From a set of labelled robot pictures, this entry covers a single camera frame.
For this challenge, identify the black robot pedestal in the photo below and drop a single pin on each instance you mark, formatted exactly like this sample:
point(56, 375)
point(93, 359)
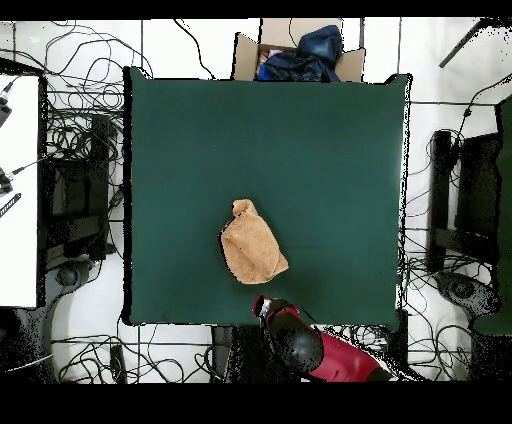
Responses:
point(244, 356)

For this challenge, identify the black metal frame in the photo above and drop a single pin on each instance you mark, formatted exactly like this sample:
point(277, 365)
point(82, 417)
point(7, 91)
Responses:
point(478, 188)

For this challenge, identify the dark green table cloth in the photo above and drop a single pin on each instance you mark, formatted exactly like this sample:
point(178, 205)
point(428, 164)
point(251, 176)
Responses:
point(320, 160)

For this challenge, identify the orange terry towel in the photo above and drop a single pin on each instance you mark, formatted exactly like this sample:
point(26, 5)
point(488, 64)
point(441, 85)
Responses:
point(252, 248)

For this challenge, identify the black equipment rack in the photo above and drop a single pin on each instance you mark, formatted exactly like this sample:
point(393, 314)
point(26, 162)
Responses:
point(76, 192)

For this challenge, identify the dark blue clothing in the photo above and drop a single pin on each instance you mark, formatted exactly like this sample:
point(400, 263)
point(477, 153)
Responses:
point(316, 56)

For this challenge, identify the dark metal rod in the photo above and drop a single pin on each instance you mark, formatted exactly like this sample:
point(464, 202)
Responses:
point(460, 44)

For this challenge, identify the black power strip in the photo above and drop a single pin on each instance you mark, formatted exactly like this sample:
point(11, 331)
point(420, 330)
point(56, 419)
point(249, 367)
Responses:
point(118, 364)

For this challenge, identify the brown cardboard box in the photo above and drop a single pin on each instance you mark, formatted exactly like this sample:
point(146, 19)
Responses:
point(244, 60)

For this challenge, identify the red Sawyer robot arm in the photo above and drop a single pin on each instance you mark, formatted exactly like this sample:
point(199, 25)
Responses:
point(344, 356)

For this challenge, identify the white side table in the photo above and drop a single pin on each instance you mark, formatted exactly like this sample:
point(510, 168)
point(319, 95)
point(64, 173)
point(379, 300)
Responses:
point(18, 240)

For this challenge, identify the green cloth on neighbouring table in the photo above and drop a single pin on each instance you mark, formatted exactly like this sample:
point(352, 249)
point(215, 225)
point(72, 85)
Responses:
point(504, 200)

